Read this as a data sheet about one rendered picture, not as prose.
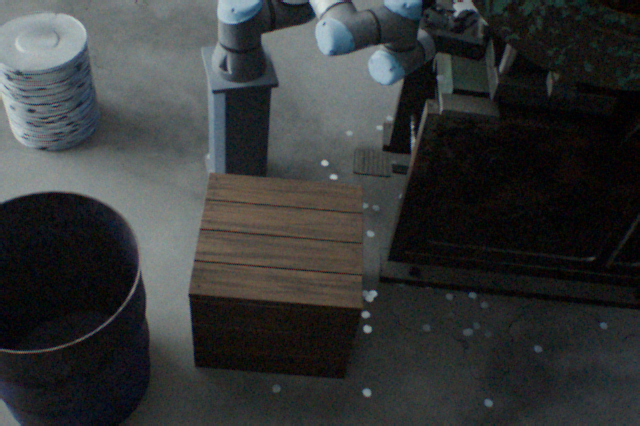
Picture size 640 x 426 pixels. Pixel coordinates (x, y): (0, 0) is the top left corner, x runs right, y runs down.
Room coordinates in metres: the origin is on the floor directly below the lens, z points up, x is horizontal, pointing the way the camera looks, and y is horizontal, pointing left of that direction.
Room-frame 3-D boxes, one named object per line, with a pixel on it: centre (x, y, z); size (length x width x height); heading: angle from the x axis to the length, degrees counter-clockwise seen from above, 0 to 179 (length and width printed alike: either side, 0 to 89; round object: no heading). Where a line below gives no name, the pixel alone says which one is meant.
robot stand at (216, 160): (1.63, 0.28, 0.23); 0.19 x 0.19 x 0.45; 21
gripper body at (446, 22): (1.42, -0.20, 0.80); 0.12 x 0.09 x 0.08; 144
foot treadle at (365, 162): (1.62, -0.37, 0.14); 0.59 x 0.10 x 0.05; 92
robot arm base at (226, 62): (1.63, 0.28, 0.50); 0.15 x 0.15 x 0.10
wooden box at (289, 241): (1.13, 0.09, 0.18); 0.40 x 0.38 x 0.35; 94
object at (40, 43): (1.75, 0.93, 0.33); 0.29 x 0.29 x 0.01
